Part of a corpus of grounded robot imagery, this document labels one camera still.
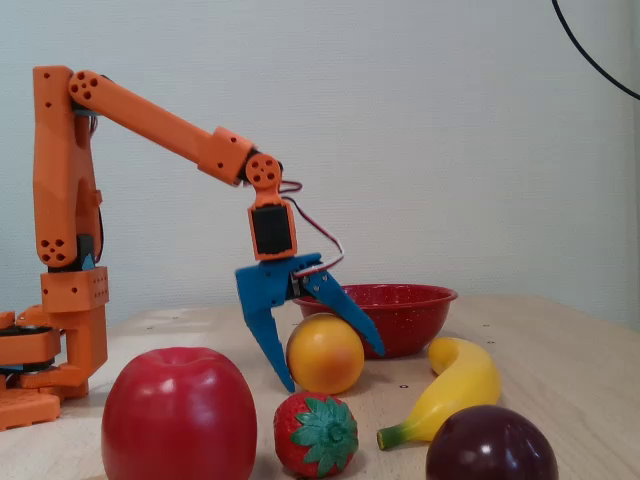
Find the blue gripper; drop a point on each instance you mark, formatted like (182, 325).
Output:
(265, 285)

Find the orange toy peach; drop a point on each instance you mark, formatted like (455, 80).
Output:
(325, 355)

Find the orange robot arm base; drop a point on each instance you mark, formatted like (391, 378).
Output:
(82, 345)

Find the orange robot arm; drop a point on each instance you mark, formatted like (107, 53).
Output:
(55, 175)

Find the red speckled enamel bowl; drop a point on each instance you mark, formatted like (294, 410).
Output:
(410, 320)

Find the red toy strawberry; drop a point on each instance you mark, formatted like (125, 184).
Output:
(310, 440)

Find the red toy apple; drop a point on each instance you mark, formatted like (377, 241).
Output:
(177, 415)

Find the yellow toy banana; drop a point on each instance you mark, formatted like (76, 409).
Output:
(462, 387)

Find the dark purple toy plum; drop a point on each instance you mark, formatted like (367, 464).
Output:
(492, 445)

